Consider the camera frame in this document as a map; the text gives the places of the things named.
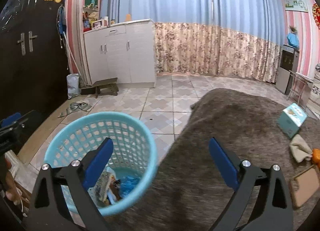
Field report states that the beige cloth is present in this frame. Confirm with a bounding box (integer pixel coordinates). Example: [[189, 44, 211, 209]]
[[290, 134, 313, 163]]

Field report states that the orange tangerine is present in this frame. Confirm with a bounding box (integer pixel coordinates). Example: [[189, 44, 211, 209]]
[[312, 148, 320, 168]]

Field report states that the light blue snack package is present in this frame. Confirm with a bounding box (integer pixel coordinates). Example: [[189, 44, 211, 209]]
[[88, 184, 121, 208]]

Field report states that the person's hand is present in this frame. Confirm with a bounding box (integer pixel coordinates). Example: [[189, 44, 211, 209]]
[[4, 158, 21, 206]]

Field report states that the dark double door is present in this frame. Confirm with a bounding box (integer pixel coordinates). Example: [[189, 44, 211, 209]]
[[1, 0, 69, 120]]

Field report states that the green rag on floor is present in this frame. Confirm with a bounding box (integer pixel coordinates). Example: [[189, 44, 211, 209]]
[[58, 101, 93, 118]]

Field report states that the white plastic bag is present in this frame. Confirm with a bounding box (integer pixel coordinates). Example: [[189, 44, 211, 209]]
[[66, 74, 80, 99]]

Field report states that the grey shaggy rug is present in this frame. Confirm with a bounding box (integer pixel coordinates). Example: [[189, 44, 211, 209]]
[[109, 89, 319, 230]]

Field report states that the teal cardboard box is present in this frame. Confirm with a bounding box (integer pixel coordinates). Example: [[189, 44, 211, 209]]
[[277, 103, 308, 139]]

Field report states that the light blue plastic basket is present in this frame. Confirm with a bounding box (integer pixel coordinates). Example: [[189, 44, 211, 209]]
[[43, 111, 157, 216]]

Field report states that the small wooden stool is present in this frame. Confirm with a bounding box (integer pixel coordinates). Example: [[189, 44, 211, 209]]
[[92, 77, 119, 98]]

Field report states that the patterned cloth covered furniture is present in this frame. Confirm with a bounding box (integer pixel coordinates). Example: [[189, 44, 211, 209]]
[[306, 63, 320, 117]]

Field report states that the folding small table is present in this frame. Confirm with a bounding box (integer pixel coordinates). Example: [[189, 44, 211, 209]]
[[287, 70, 313, 105]]

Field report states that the white cabinet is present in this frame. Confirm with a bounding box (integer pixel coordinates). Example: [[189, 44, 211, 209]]
[[84, 19, 156, 87]]

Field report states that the grey water dispenser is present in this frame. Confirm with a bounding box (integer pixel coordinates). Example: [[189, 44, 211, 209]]
[[276, 45, 299, 95]]

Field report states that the blue covered plant pot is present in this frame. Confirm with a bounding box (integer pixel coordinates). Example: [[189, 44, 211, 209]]
[[286, 26, 299, 50]]

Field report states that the blue and floral curtain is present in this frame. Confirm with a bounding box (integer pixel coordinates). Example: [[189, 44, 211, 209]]
[[100, 0, 285, 83]]

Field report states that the red heart wall decoration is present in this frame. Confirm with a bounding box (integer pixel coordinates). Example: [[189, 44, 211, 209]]
[[312, 3, 320, 29]]

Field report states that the framed wall picture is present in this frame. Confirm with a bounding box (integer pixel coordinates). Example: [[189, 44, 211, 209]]
[[284, 0, 309, 13]]

